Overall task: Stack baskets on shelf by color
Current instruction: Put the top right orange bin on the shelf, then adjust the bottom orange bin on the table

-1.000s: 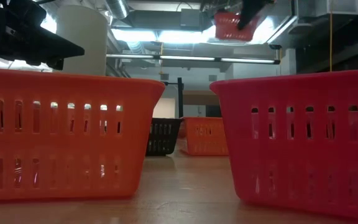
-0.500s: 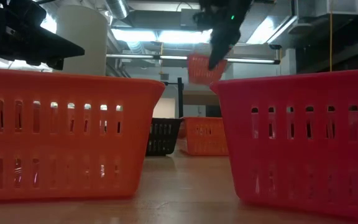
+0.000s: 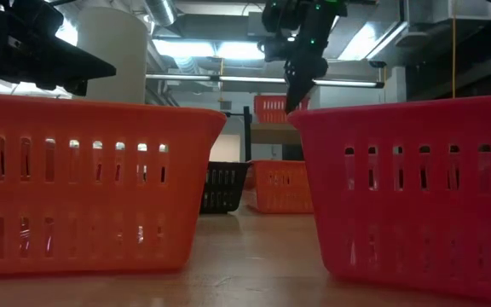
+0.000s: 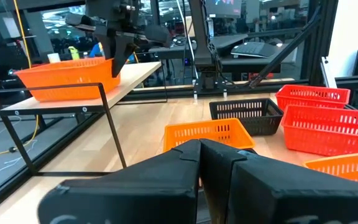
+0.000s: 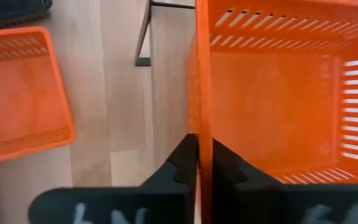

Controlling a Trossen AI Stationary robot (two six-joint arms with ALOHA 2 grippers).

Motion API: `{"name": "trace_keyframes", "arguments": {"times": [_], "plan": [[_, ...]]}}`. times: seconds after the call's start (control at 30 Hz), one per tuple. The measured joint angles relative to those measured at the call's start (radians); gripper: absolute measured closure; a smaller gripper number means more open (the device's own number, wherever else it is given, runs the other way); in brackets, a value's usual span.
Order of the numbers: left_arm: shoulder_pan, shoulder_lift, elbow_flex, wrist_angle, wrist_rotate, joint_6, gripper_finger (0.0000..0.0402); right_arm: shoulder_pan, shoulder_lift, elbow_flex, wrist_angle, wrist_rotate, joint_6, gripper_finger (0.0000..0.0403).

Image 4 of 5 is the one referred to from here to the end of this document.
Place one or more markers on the dark grey desk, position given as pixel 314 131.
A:
pixel 228 40

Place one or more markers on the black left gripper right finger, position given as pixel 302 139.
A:
pixel 291 199

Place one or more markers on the blue background object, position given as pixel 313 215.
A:
pixel 95 50

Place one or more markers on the black plastic basket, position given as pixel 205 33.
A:
pixel 259 127

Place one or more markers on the orange plastic basket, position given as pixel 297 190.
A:
pixel 197 124
pixel 67 77
pixel 328 169

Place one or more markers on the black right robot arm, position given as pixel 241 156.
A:
pixel 199 31

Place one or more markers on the red plastic basket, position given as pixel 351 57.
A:
pixel 322 140
pixel 309 104

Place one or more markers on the white cylindrical container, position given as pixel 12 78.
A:
pixel 53 58

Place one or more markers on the wooden shelf black frame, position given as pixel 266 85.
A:
pixel 129 77

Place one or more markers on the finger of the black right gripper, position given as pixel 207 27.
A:
pixel 109 43
pixel 124 49

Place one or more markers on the yellow-green bottle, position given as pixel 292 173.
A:
pixel 73 53

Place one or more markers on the computer monitor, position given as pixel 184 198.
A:
pixel 224 7

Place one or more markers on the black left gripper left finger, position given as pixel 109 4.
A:
pixel 135 193

